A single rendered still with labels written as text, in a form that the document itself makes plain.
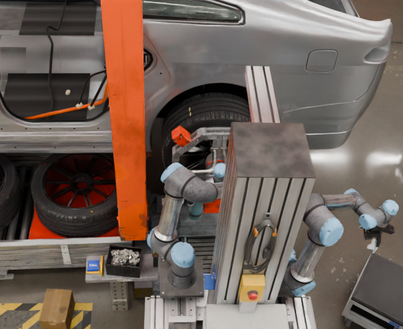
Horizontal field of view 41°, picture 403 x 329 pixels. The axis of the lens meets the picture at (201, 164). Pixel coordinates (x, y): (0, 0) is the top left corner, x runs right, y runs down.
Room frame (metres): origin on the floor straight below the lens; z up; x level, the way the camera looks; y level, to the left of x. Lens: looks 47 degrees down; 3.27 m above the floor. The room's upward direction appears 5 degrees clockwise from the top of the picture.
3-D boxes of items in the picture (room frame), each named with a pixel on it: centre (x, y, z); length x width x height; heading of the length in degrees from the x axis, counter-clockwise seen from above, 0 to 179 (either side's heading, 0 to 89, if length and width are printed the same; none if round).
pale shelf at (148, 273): (1.73, 0.42, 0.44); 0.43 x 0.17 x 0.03; 98
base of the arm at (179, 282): (1.48, 0.05, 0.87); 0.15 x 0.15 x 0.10
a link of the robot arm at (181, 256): (1.48, 0.05, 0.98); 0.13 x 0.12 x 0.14; 52
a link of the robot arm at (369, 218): (1.65, -0.83, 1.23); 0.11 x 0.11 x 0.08; 34
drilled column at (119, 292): (1.72, 0.45, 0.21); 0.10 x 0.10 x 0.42; 8
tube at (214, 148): (2.13, -0.01, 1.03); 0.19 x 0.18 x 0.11; 8
